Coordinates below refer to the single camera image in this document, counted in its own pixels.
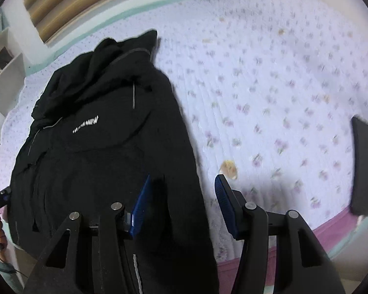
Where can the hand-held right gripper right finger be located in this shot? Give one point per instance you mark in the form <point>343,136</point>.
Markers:
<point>226,208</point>

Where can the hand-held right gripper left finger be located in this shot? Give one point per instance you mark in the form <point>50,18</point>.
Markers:
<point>141,208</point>

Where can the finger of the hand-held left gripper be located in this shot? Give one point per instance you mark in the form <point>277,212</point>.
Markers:
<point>5,192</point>

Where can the black hooded jacket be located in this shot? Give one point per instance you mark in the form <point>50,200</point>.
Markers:
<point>110,159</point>

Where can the person's left forearm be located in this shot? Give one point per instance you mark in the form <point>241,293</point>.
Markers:
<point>9,278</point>

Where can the pink bed sheet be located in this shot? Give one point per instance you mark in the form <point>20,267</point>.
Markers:
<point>334,229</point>

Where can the white bookshelf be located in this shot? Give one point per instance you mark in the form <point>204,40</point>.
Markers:
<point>6,76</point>

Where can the white floral quilt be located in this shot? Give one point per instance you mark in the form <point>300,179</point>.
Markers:
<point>263,82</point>

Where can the striped brown window blind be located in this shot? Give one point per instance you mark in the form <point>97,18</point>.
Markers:
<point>79,0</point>

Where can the black picture frame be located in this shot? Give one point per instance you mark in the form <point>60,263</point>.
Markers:
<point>3,57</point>

